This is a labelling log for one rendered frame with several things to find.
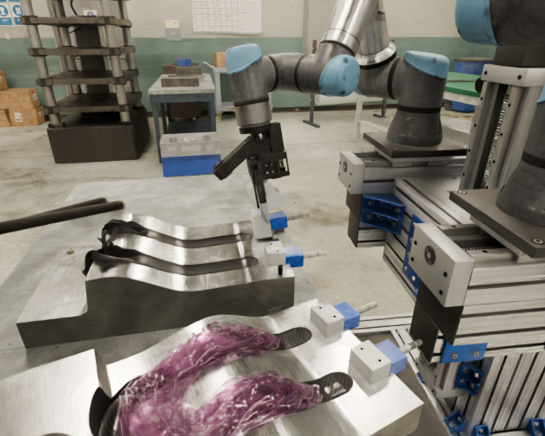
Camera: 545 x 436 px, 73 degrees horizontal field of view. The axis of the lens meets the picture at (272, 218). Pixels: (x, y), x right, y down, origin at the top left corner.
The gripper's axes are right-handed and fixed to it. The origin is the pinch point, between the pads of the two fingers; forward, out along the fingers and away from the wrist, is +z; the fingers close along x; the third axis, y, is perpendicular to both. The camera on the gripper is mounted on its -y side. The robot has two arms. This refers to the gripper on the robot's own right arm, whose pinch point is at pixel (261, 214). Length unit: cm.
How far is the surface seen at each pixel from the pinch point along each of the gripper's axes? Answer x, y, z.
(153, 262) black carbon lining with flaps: -10.0, -23.9, 1.4
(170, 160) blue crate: 309, -49, 25
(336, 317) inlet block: -28.7, 6.3, 11.0
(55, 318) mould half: -16.9, -41.2, 5.0
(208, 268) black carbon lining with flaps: -9.5, -14.0, 5.6
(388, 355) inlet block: -36.5, 11.5, 14.3
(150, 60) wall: 628, -73, -104
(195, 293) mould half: -16.9, -16.8, 6.6
